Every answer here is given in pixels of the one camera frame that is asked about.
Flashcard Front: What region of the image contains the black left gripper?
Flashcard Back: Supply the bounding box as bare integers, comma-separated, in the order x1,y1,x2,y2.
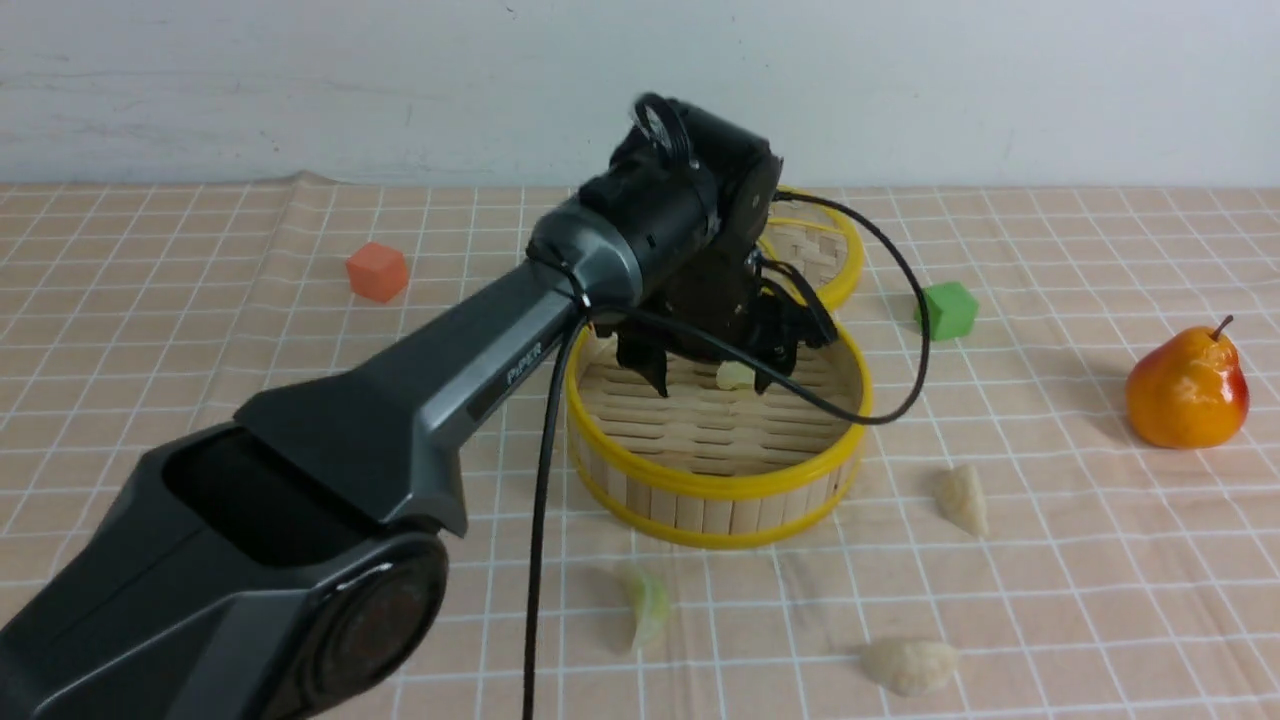
617,240,838,398

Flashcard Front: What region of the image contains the green dumpling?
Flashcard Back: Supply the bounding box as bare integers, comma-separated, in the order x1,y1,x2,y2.
618,562,671,653
716,361,756,391

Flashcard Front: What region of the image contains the green dumpling front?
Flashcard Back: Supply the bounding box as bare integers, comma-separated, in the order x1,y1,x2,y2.
618,562,671,653

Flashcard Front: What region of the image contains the white dumpling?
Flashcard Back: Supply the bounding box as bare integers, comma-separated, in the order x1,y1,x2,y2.
933,464,989,538
859,638,960,697

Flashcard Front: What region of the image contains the white dumpling front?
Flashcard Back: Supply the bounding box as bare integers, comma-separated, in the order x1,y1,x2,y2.
859,638,960,697

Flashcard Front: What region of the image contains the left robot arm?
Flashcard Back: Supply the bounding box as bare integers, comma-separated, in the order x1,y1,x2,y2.
3,94,835,719

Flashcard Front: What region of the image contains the bamboo steamer tray yellow rim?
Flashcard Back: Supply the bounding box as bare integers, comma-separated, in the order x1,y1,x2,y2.
564,331,867,550

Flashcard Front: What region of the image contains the bamboo steamer lid yellow rim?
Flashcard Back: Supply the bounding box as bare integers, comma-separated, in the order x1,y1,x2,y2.
756,200,865,313

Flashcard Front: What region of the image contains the green foam cube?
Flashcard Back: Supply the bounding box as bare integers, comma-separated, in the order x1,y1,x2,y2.
914,281,980,342

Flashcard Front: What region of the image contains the orange foam cube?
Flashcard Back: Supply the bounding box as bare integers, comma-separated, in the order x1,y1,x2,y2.
346,242,410,304

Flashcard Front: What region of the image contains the beige checkered tablecloth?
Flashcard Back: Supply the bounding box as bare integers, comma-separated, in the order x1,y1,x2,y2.
1,176,1279,719

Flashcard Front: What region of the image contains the orange toy pear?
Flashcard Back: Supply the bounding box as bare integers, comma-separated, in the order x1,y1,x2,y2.
1125,315,1251,450

